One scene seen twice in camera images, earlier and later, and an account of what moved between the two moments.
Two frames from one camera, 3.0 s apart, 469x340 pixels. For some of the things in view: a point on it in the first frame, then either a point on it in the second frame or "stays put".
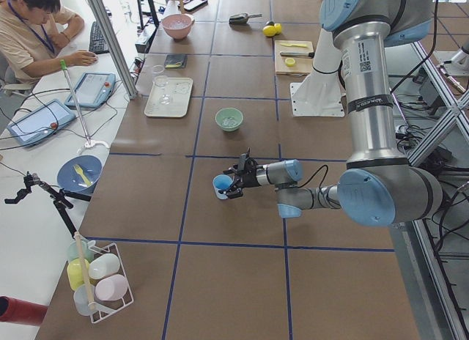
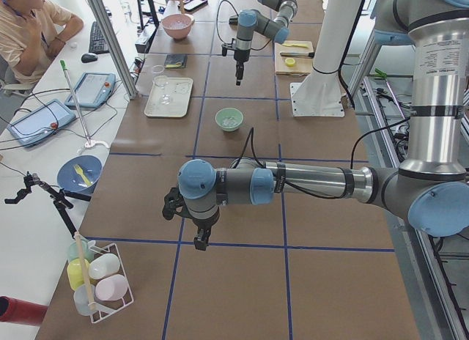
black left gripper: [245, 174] to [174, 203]
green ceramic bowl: [229, 119] stays put
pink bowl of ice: [178, 26] stays put
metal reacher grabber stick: [64, 67] stays put
